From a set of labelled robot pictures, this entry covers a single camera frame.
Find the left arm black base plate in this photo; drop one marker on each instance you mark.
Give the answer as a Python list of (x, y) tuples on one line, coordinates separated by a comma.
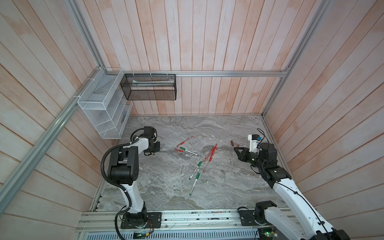
[(133, 221)]

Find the aluminium frame rail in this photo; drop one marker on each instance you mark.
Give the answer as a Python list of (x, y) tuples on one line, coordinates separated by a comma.
[(225, 74), (23, 171)]

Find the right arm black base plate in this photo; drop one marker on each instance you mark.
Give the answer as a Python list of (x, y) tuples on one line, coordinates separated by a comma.
[(247, 218)]

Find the red gel pen cluster three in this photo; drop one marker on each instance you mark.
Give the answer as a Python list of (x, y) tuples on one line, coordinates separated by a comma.
[(208, 162)]

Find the green circuit board left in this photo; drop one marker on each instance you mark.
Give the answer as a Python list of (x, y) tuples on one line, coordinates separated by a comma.
[(140, 235)]

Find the aluminium frame rail left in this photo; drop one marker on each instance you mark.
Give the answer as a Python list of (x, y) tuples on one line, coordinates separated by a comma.
[(23, 171)]

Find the aluminium frame rail back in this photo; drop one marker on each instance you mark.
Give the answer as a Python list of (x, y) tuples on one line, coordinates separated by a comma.
[(225, 74)]

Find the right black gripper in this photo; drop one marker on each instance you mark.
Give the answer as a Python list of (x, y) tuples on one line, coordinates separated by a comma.
[(241, 155)]

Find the red gel pen cluster one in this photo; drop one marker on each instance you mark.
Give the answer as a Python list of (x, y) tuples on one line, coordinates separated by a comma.
[(212, 150)]

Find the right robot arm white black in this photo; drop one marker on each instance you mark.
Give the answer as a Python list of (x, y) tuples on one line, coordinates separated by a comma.
[(310, 225)]

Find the white wire mesh shelf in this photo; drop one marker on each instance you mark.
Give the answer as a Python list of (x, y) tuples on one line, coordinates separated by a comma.
[(104, 103)]

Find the aluminium mounting rail front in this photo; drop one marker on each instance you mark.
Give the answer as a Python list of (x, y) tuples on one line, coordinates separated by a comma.
[(171, 220)]

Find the red gel pen top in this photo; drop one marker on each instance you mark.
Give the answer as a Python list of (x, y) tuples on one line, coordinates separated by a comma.
[(184, 141)]

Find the black mesh basket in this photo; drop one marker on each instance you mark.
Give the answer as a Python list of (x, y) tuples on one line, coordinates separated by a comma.
[(149, 87)]

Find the green circuit board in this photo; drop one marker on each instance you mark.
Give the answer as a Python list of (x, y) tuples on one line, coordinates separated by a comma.
[(140, 235), (266, 234)]

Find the red gel pen cluster two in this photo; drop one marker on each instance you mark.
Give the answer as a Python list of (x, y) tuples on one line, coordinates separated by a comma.
[(208, 158)]

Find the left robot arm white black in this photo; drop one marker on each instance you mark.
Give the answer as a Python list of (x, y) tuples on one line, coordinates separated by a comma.
[(123, 170)]

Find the green circuit board right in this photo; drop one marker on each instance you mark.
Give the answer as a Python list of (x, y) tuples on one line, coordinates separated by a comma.
[(266, 234)]

